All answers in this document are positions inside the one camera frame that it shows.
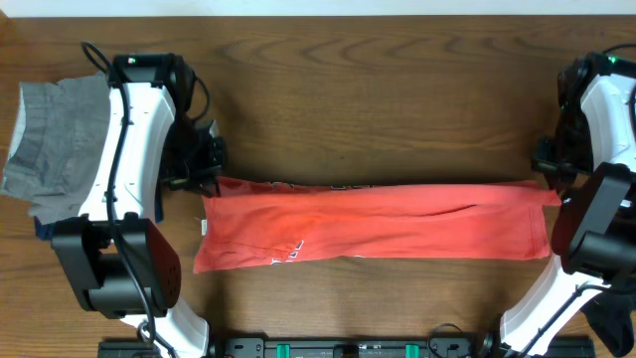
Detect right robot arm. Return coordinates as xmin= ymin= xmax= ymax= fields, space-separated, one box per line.
xmin=480 ymin=48 xmax=635 ymax=357

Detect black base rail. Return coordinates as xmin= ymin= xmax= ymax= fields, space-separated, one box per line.
xmin=96 ymin=332 xmax=596 ymax=358

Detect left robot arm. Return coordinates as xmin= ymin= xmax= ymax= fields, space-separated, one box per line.
xmin=51 ymin=54 xmax=227 ymax=357

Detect folded navy garment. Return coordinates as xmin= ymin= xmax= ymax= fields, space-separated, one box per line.
xmin=29 ymin=186 xmax=164 ymax=241

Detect folded grey shorts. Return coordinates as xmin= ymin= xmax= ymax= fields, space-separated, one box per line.
xmin=1 ymin=74 xmax=110 ymax=224

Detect black garment with logo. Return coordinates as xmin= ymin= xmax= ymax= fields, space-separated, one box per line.
xmin=580 ymin=293 xmax=635 ymax=357

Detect red orange t-shirt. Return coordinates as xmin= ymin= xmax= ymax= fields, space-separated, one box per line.
xmin=194 ymin=177 xmax=560 ymax=273

